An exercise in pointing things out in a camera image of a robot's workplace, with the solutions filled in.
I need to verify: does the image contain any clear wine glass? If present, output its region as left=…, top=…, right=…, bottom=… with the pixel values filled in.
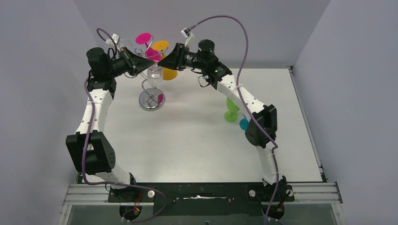
left=147, top=60, right=164, bottom=87
left=119, top=38, right=134, bottom=52

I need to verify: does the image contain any green wine glass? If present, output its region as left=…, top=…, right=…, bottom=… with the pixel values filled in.
left=224, top=98, right=239, bottom=123

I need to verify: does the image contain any blue wine glass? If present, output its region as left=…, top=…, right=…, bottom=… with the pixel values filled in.
left=239, top=114, right=249, bottom=131

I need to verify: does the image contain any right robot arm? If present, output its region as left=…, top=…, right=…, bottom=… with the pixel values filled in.
left=158, top=39, right=294, bottom=202

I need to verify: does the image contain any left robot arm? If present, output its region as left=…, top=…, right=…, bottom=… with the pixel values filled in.
left=66, top=47, right=154, bottom=202

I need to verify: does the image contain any pink wine glass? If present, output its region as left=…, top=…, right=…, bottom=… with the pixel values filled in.
left=135, top=32, right=161, bottom=62

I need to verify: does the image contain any orange wine glass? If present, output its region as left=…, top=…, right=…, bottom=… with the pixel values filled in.
left=152, top=40, right=178, bottom=81

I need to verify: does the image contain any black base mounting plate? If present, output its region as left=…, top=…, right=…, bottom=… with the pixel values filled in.
left=107, top=181, right=295, bottom=219

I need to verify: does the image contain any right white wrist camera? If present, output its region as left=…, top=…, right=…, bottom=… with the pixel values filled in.
left=181, top=28, right=195, bottom=48

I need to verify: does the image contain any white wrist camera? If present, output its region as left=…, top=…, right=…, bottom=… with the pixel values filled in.
left=106, top=33, right=120, bottom=48
left=181, top=28, right=195, bottom=48

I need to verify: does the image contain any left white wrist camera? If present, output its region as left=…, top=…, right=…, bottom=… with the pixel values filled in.
left=106, top=33, right=120, bottom=48

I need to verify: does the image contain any chrome wire glass rack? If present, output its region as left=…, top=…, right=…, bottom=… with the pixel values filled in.
left=133, top=45, right=165, bottom=111

